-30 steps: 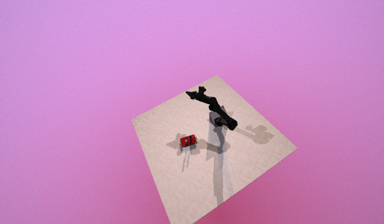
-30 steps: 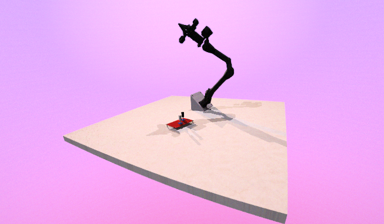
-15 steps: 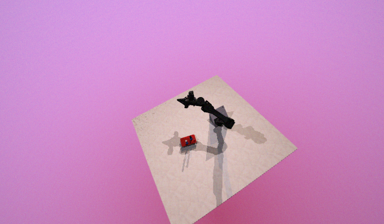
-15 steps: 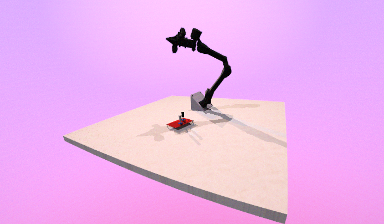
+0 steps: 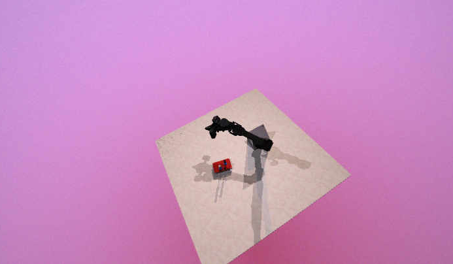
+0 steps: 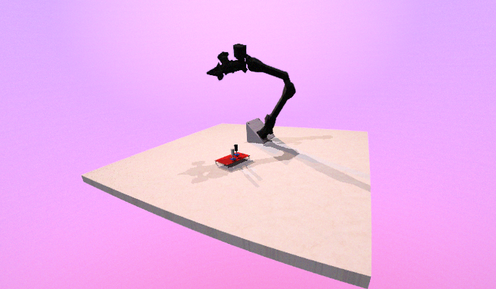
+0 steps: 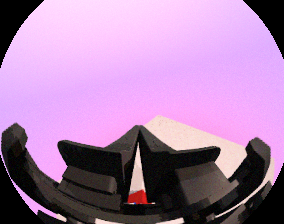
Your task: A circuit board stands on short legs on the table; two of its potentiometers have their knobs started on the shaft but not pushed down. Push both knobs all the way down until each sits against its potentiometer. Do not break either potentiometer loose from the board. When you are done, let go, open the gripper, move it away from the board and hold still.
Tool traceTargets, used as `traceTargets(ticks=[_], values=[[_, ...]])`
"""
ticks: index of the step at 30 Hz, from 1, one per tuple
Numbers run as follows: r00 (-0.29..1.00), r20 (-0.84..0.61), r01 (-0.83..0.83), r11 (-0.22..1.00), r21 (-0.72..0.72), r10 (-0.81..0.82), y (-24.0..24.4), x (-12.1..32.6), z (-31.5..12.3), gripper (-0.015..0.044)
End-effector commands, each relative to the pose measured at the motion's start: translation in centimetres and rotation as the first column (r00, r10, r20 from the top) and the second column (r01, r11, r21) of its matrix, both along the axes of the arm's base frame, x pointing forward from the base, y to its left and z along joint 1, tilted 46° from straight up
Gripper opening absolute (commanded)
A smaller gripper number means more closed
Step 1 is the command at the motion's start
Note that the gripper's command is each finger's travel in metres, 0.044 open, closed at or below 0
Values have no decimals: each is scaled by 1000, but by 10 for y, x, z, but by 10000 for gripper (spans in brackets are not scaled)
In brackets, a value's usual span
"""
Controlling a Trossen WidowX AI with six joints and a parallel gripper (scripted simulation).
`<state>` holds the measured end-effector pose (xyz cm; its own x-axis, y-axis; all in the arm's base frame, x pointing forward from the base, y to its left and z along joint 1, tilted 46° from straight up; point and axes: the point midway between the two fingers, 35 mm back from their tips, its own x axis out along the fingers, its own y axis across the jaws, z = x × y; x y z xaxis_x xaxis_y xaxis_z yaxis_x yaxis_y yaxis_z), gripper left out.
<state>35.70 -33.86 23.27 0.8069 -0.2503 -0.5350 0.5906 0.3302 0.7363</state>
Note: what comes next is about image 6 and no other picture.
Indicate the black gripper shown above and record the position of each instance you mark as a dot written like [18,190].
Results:
[226,67]

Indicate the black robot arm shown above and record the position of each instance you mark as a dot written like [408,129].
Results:
[256,65]

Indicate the red circuit board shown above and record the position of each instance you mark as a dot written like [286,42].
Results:
[234,157]

